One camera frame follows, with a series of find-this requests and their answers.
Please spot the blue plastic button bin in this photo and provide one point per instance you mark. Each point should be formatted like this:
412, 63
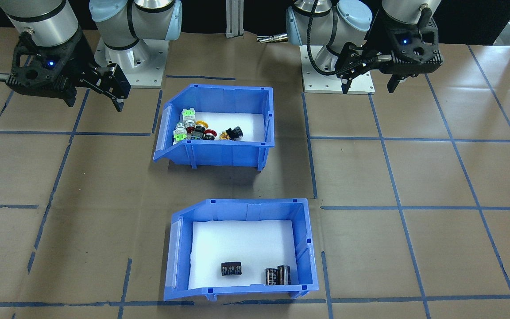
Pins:
219, 155

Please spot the blue plastic capacitor bin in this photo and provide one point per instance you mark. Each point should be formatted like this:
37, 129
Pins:
202, 210

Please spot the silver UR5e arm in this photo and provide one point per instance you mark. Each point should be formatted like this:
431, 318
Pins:
42, 17
352, 17

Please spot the silver red push button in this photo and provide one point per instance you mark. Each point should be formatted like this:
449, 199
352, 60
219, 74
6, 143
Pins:
189, 127

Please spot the yellow push button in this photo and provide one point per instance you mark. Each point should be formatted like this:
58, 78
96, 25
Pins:
202, 123

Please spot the red mushroom push button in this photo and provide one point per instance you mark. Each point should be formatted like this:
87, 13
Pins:
210, 134

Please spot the silver metal connector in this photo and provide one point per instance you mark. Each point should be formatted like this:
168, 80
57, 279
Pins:
272, 39

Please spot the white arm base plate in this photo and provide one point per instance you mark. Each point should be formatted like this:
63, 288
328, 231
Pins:
153, 66
310, 86

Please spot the green white contact switch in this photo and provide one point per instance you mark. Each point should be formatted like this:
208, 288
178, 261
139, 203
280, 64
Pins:
188, 114
179, 138

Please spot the aluminium profile post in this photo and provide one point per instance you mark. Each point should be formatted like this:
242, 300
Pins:
235, 17

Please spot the orange black selector switch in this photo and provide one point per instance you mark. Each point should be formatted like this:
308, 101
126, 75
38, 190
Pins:
235, 132

